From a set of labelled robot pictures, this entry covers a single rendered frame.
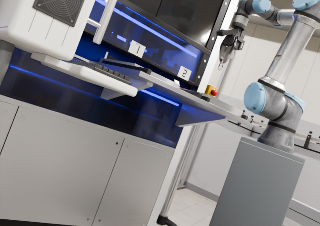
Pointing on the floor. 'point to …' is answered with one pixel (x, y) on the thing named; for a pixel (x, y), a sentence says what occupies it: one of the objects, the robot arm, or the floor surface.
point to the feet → (165, 221)
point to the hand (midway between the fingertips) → (222, 60)
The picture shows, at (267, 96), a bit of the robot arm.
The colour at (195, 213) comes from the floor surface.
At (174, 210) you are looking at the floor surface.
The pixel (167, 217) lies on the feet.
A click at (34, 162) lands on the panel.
